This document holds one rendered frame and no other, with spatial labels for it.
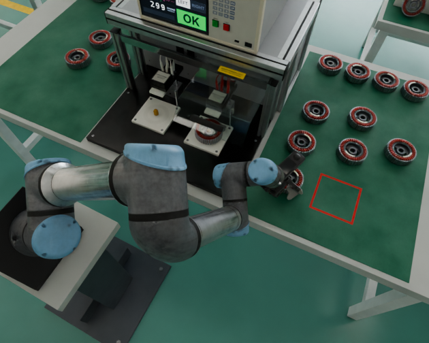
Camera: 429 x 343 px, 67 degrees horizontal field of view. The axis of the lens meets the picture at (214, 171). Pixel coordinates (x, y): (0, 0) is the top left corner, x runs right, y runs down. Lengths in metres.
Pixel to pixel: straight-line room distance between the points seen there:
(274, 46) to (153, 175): 0.71
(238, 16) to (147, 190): 0.66
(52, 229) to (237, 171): 0.51
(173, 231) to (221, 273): 1.29
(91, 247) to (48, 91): 0.78
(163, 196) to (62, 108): 1.04
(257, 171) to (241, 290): 1.06
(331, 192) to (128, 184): 0.85
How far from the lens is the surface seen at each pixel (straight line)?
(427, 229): 1.38
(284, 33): 1.22
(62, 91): 1.64
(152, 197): 0.59
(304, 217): 1.21
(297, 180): 1.23
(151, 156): 0.59
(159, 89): 1.34
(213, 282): 1.86
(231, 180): 0.95
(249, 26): 1.07
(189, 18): 1.16
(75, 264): 1.20
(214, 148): 1.26
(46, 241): 0.94
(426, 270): 1.31
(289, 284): 1.91
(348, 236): 1.23
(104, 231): 1.20
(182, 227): 0.61
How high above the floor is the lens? 1.82
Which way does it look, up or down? 59 degrees down
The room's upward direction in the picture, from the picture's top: 1 degrees clockwise
